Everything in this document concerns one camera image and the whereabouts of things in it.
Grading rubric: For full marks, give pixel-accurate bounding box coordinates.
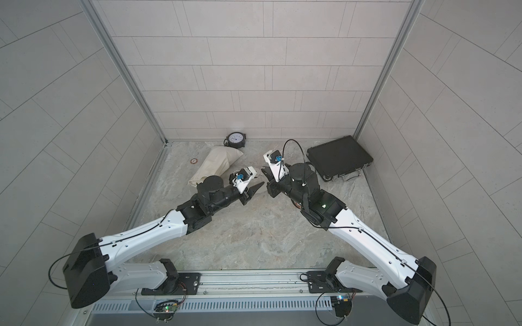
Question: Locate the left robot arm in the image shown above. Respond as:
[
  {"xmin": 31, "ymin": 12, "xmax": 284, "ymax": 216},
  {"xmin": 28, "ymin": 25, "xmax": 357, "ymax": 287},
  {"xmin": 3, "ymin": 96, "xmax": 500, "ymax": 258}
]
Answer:
[{"xmin": 62, "ymin": 175, "xmax": 264, "ymax": 309}]

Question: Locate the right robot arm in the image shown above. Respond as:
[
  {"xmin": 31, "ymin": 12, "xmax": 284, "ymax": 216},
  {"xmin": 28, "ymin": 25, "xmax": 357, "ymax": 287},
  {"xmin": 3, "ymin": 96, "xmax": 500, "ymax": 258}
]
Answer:
[{"xmin": 262, "ymin": 162, "xmax": 437, "ymax": 325}]

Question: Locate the black round clock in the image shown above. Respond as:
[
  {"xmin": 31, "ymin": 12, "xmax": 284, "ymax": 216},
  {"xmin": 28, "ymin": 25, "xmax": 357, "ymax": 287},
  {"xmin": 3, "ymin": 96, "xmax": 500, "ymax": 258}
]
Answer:
[{"xmin": 223, "ymin": 132, "xmax": 246, "ymax": 149}]

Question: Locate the black hard case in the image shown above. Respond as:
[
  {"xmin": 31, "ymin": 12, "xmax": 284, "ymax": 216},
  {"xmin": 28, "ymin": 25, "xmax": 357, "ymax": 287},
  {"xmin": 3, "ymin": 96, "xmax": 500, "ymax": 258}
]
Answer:
[{"xmin": 307, "ymin": 135, "xmax": 374, "ymax": 182}]

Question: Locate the right controller board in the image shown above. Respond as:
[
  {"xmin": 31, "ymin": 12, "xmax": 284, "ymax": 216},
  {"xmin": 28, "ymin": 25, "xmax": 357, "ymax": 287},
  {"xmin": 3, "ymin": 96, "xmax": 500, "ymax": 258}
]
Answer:
[{"xmin": 330, "ymin": 296, "xmax": 352, "ymax": 319}]

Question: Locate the controller board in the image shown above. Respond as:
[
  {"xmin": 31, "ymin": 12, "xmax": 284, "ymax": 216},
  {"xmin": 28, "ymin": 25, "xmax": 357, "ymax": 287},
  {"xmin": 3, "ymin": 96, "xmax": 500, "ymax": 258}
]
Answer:
[
  {"xmin": 330, "ymin": 296, "xmax": 352, "ymax": 319},
  {"xmin": 153, "ymin": 300, "xmax": 181, "ymax": 323}
]

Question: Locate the left controller board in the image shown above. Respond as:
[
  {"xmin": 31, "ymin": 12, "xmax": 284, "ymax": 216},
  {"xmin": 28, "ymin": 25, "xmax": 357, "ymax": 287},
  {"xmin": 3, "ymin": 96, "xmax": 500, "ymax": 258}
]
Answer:
[{"xmin": 153, "ymin": 300, "xmax": 181, "ymax": 323}]

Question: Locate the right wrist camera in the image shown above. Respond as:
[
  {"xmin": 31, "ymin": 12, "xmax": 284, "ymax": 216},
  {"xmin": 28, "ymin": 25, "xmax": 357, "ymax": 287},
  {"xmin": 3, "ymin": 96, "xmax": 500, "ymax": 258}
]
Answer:
[{"xmin": 263, "ymin": 150, "xmax": 290, "ymax": 182}]

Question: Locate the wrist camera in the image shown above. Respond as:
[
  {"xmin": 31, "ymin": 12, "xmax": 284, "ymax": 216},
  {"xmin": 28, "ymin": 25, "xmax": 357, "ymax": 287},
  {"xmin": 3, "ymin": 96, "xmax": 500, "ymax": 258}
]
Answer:
[
  {"xmin": 263, "ymin": 150, "xmax": 290, "ymax": 182},
  {"xmin": 229, "ymin": 167, "xmax": 257, "ymax": 194}
]

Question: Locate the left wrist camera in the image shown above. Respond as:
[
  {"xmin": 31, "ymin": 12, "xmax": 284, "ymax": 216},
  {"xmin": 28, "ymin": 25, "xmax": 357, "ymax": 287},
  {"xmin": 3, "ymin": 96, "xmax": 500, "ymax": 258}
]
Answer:
[{"xmin": 229, "ymin": 167, "xmax": 257, "ymax": 194}]

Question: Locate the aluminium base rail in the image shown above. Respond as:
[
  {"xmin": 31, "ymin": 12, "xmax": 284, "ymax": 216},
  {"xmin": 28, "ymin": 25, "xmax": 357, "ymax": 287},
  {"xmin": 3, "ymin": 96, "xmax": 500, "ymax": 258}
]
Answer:
[{"xmin": 79, "ymin": 266, "xmax": 423, "ymax": 302}]

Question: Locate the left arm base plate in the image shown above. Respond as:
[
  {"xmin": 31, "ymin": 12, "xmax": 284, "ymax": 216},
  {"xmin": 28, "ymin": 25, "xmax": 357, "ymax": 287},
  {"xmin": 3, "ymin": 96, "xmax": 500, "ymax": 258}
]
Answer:
[{"xmin": 141, "ymin": 272, "xmax": 202, "ymax": 296}]

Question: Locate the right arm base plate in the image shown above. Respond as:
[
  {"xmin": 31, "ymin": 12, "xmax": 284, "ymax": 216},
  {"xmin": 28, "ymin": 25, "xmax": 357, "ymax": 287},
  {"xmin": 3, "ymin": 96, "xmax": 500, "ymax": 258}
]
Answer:
[{"xmin": 300, "ymin": 271, "xmax": 362, "ymax": 293}]

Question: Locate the right corner aluminium post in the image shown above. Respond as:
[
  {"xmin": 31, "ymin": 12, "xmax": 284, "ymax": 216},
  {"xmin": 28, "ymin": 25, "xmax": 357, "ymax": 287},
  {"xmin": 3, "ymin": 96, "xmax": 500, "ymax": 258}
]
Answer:
[{"xmin": 353, "ymin": 0, "xmax": 424, "ymax": 140}]

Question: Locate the corner aluminium post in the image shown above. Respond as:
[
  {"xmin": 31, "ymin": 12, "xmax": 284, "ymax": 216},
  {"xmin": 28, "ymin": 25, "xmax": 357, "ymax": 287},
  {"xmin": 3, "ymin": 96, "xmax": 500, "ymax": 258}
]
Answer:
[
  {"xmin": 353, "ymin": 0, "xmax": 424, "ymax": 140},
  {"xmin": 79, "ymin": 0, "xmax": 169, "ymax": 144}
]

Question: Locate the left corner aluminium post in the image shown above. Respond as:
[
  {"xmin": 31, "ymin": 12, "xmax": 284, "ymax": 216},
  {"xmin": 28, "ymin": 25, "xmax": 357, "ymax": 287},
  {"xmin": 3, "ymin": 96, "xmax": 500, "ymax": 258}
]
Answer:
[{"xmin": 79, "ymin": 0, "xmax": 169, "ymax": 144}]

